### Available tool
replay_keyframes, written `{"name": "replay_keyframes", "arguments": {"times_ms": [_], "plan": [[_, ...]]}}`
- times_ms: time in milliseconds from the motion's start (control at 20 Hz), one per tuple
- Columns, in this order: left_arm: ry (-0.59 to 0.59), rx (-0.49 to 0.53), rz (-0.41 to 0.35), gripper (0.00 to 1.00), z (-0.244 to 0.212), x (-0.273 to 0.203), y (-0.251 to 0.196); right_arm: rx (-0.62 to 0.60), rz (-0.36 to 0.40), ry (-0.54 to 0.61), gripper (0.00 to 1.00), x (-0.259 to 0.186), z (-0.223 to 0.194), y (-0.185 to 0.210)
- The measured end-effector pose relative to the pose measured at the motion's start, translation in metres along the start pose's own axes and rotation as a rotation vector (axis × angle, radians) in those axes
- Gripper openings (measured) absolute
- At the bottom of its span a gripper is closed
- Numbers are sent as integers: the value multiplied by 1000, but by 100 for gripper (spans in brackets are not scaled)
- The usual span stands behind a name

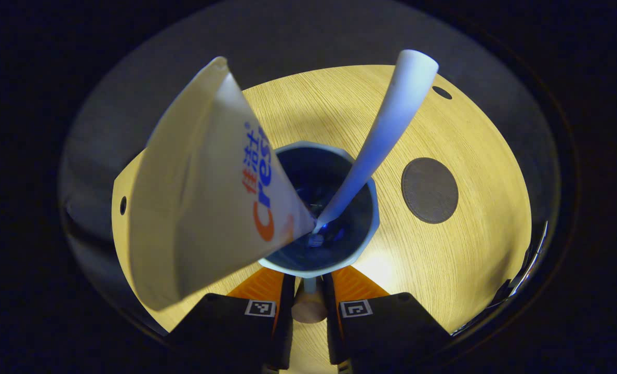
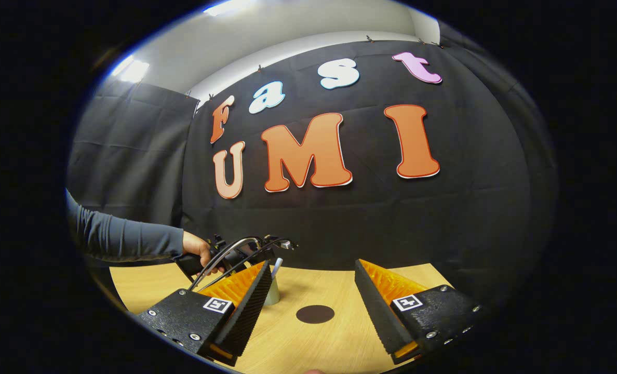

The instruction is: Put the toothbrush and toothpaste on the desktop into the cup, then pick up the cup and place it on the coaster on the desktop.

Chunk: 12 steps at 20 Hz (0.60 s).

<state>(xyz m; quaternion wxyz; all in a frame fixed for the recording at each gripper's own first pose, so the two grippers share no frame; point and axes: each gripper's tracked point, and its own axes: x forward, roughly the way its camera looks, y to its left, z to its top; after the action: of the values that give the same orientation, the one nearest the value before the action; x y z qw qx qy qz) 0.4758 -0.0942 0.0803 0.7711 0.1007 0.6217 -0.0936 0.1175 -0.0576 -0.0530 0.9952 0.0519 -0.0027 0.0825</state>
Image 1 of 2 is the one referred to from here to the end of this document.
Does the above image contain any dark round coaster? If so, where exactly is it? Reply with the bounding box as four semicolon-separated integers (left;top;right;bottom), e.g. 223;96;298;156
401;157;460;225

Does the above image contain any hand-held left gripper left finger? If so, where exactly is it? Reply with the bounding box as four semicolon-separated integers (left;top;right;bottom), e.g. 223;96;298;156
163;268;295;374

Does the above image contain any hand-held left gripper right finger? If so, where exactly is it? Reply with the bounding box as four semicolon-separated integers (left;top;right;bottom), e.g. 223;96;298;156
323;266;452;373

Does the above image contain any white toothpaste tube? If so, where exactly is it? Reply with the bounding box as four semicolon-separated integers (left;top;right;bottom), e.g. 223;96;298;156
128;56;317;311

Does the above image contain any wooden desktop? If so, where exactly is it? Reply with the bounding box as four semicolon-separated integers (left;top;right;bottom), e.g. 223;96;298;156
111;64;532;374

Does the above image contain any pale green cup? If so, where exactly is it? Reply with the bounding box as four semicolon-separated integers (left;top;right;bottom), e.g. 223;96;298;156
259;140;381;325

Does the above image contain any white toothbrush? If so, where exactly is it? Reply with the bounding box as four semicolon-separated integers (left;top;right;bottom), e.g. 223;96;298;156
313;49;440;234

